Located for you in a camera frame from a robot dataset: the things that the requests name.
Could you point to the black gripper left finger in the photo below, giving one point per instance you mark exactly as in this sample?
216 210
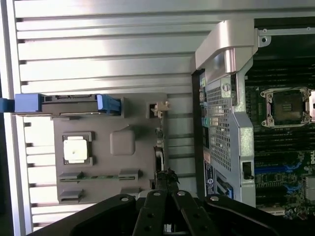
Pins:
152 209

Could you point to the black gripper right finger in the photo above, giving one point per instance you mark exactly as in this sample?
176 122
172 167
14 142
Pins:
189 214

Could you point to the blue expansion slot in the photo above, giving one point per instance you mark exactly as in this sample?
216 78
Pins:
270 169

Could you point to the open black PC case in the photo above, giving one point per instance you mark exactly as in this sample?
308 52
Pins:
243 137

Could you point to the grey plastic parts rack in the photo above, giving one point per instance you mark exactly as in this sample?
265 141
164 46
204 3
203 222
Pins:
103 127

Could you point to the silver CPU chip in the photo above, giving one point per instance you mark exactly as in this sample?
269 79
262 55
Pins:
75 151

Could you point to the green motherboard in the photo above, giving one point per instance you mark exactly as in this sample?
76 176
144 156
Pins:
295 177

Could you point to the hard disk in blue carrier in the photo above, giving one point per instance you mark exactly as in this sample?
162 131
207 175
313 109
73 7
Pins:
69 105

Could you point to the CPU socket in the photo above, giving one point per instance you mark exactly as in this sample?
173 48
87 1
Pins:
286 108

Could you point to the metal socket cover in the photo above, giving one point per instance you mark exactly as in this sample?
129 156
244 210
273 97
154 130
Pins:
313 103

